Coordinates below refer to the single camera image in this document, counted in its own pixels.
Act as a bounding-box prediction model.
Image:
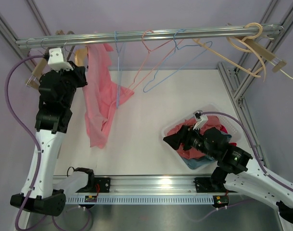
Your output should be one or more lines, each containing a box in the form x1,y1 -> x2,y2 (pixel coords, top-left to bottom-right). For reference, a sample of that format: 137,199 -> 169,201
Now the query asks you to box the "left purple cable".
5,54 -> 94,231

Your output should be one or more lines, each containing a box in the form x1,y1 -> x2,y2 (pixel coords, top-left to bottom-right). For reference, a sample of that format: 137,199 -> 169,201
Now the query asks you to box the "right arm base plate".
193,177 -> 229,193

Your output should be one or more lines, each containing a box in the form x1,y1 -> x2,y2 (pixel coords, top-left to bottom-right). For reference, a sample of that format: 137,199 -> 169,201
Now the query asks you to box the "front aluminium rail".
52,175 -> 285,195

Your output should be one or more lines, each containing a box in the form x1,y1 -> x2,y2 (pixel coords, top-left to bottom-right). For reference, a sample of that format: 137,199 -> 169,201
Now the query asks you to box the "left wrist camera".
48,48 -> 74,72

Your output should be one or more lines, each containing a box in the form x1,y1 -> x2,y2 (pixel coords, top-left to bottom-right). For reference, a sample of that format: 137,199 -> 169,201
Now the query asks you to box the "wooden clip hanger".
243,38 -> 287,73

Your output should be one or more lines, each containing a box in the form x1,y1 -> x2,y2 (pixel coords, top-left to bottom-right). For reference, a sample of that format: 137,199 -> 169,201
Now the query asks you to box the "white plastic basket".
161,111 -> 242,172

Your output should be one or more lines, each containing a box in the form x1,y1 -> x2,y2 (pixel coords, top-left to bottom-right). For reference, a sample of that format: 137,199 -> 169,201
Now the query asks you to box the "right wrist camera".
192,110 -> 208,130

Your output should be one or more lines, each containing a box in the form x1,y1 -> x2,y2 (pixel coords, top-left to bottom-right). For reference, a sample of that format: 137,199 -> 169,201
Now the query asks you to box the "light blue wire hanger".
142,29 -> 213,93

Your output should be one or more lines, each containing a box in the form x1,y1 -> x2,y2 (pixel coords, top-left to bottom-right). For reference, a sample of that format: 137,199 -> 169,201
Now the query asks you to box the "white slotted cable duct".
65,195 -> 214,205

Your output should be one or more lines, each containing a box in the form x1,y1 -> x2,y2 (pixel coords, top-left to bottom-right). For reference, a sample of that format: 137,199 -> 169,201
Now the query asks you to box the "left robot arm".
10,61 -> 95,217

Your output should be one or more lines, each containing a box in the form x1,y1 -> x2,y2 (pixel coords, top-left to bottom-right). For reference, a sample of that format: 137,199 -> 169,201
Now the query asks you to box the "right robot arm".
163,126 -> 293,224

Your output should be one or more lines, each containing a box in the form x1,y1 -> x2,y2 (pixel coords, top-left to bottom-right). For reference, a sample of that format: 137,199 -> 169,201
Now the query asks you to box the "magenta t shirt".
220,125 -> 228,134

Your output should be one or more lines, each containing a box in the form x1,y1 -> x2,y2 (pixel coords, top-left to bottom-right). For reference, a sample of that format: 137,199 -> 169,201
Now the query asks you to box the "pink wire hanger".
125,30 -> 173,94

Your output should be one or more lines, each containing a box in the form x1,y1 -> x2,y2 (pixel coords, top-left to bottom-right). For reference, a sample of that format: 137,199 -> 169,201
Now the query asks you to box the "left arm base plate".
77,177 -> 111,193

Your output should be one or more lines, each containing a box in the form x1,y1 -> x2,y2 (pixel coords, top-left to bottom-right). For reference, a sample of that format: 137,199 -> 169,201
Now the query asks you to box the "aluminium hanging rail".
15,24 -> 283,49

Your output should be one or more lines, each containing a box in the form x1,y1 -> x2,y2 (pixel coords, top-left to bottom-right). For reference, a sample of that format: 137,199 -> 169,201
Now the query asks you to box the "light pink t shirt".
82,44 -> 135,149

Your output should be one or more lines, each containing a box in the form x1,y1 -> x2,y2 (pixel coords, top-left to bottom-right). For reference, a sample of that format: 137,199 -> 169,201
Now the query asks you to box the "salmon pink t shirt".
167,115 -> 221,160

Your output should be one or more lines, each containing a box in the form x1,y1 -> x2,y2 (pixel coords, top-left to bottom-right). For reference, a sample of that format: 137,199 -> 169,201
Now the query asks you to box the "thin wooden hanger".
192,37 -> 267,78

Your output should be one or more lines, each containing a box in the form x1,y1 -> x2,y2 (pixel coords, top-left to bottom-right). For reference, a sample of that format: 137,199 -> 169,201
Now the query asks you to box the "curved wooden hanger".
227,23 -> 267,81

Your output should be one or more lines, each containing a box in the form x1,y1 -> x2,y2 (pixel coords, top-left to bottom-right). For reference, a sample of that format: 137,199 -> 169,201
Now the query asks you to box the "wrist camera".
48,48 -> 74,72
192,110 -> 208,130

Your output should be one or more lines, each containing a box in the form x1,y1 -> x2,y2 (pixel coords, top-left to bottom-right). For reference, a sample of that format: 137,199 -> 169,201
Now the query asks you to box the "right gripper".
163,123 -> 218,159

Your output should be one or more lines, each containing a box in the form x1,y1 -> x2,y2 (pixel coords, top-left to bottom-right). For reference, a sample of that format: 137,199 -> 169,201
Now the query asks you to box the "wooden hanger with shirt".
74,47 -> 89,66

